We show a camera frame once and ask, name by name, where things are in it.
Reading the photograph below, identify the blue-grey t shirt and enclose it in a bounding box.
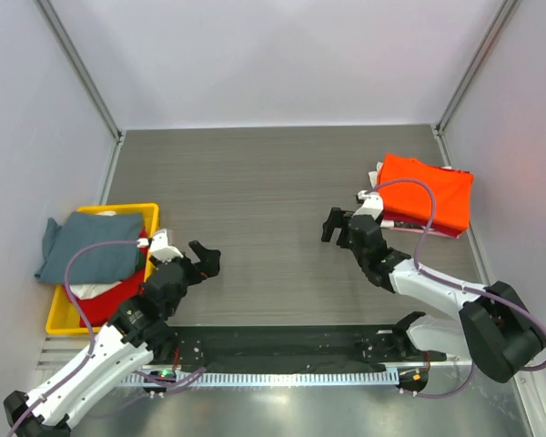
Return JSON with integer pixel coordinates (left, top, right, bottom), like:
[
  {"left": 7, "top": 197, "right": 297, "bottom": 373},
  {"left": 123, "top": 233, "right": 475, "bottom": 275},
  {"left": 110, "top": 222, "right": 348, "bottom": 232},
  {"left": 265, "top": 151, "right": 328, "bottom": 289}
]
[{"left": 35, "top": 211, "right": 145, "bottom": 285}]

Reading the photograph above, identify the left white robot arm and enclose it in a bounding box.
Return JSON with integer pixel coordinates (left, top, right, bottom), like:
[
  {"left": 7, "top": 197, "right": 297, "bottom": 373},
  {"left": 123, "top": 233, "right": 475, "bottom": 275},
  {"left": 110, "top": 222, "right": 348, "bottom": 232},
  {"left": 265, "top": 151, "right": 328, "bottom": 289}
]
[{"left": 4, "top": 234, "right": 221, "bottom": 436}]

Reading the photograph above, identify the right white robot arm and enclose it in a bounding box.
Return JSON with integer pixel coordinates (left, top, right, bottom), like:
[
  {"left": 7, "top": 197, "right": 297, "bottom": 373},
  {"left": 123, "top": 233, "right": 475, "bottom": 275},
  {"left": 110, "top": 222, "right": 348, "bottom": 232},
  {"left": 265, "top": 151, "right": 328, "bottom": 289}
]
[{"left": 321, "top": 208, "right": 546, "bottom": 382}]

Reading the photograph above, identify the dark green t shirt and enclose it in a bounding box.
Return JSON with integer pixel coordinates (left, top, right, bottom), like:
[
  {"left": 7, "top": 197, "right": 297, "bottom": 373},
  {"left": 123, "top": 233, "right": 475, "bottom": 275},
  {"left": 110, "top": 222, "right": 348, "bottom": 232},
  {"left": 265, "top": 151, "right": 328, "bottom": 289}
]
[{"left": 134, "top": 250, "right": 147, "bottom": 273}]

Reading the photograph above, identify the white folded t shirt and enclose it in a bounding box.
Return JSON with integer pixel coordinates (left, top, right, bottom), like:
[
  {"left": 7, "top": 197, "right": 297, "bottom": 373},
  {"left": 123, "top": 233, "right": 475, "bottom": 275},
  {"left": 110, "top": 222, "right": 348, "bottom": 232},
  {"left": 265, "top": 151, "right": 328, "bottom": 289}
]
[{"left": 369, "top": 161, "right": 383, "bottom": 188}]

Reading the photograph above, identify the red t shirt in bin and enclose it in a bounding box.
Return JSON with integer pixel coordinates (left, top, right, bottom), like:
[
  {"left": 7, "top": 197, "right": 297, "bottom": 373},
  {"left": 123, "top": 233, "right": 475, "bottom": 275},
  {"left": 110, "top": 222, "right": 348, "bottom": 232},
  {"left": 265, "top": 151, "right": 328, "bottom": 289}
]
[{"left": 77, "top": 269, "right": 146, "bottom": 327}]

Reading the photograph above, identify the white t shirt in bin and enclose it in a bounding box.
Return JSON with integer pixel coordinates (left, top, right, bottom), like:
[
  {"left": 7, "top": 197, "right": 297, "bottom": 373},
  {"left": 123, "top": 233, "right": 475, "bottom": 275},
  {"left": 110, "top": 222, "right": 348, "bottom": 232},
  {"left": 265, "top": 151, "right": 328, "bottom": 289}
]
[{"left": 70, "top": 281, "right": 121, "bottom": 300}]

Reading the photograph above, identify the orange folded t shirt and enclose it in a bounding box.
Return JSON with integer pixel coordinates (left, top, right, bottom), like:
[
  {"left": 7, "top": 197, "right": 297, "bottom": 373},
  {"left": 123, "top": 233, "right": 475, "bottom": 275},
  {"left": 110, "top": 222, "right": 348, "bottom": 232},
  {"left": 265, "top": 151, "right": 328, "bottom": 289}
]
[{"left": 378, "top": 153, "right": 473, "bottom": 237}]

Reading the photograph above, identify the yellow plastic bin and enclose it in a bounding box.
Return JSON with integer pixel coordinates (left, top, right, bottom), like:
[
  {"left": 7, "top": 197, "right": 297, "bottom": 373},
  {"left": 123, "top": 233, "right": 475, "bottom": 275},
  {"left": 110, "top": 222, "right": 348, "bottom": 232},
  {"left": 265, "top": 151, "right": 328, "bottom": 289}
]
[{"left": 45, "top": 203, "right": 160, "bottom": 335}]

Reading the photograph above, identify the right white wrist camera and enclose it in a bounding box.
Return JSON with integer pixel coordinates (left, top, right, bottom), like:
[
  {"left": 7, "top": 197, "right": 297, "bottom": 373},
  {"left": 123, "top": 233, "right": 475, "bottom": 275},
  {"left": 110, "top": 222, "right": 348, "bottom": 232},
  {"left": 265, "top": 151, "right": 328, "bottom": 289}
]
[{"left": 353, "top": 190, "right": 384, "bottom": 220}]

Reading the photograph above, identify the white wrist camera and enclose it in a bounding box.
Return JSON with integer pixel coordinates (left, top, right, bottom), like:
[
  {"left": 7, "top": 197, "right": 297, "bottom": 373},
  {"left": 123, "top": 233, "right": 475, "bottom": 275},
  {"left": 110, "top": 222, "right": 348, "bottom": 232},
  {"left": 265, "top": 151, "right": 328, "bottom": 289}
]
[
  {"left": 353, "top": 190, "right": 384, "bottom": 220},
  {"left": 136, "top": 229, "right": 183, "bottom": 263}
]

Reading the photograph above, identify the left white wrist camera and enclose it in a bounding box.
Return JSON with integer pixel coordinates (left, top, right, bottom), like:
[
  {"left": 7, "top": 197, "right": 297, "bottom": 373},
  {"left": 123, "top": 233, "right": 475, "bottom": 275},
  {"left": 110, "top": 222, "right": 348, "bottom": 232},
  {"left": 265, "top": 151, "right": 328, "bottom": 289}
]
[{"left": 136, "top": 229, "right": 183, "bottom": 263}]

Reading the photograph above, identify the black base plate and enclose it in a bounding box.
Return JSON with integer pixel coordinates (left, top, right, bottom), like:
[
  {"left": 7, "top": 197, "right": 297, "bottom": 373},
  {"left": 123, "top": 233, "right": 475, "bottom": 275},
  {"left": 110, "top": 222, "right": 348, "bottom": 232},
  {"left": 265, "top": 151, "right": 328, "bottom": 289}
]
[{"left": 151, "top": 325, "right": 446, "bottom": 375}]

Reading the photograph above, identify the white slotted cable duct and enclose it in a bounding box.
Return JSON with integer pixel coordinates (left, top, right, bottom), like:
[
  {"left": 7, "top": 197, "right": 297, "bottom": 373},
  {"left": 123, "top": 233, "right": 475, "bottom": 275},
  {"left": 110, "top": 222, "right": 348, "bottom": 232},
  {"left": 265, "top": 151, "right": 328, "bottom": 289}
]
[{"left": 118, "top": 368, "right": 399, "bottom": 389}]

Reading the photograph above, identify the left aluminium frame post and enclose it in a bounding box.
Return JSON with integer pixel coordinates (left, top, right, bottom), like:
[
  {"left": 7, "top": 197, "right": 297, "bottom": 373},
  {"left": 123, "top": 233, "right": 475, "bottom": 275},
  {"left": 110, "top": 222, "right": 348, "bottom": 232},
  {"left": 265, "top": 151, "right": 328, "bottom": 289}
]
[{"left": 34, "top": 0, "right": 125, "bottom": 142}]

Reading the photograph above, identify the aluminium frame post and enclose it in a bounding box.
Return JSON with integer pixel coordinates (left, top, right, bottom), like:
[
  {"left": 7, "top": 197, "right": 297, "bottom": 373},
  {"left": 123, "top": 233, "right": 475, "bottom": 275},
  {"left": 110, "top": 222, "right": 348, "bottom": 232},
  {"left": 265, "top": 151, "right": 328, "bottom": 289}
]
[
  {"left": 434, "top": 0, "right": 524, "bottom": 136},
  {"left": 34, "top": 0, "right": 125, "bottom": 142}
]

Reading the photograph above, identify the right aluminium frame post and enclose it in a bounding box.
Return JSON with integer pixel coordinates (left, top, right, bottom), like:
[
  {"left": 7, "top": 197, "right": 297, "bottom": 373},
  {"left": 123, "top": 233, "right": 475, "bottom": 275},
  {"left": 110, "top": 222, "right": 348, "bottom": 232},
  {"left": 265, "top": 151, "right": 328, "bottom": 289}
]
[{"left": 434, "top": 0, "right": 524, "bottom": 136}]

